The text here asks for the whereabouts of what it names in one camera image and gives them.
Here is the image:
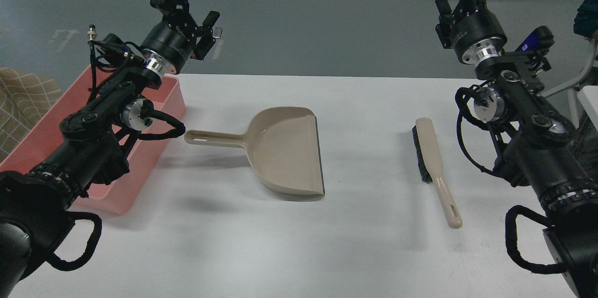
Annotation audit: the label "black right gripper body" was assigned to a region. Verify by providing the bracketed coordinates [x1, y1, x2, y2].
[450, 9, 507, 65]

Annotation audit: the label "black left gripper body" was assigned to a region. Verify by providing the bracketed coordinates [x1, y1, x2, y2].
[140, 11, 206, 74]

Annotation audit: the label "beige plastic dustpan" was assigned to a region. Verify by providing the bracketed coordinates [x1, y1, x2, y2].
[184, 106, 325, 196]

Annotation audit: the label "beige hand brush black bristles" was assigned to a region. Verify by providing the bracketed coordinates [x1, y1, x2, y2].
[412, 117, 463, 228]

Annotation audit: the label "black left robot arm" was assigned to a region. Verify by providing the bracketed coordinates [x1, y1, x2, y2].
[1, 0, 220, 298]

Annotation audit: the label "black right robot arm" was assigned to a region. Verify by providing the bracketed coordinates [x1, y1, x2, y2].
[435, 0, 598, 298]

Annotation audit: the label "pink plastic bin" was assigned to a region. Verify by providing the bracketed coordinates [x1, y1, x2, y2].
[1, 68, 186, 214]

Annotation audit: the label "grey floor plate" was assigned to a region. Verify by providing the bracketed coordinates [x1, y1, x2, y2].
[212, 26, 223, 40]

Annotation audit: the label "office chair base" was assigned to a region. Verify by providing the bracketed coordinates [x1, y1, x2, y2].
[542, 38, 597, 128]

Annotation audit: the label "person in dark teal top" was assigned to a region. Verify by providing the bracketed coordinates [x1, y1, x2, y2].
[573, 0, 598, 41]

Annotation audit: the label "beige checkered cloth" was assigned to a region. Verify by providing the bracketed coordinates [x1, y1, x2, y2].
[0, 67, 62, 161]

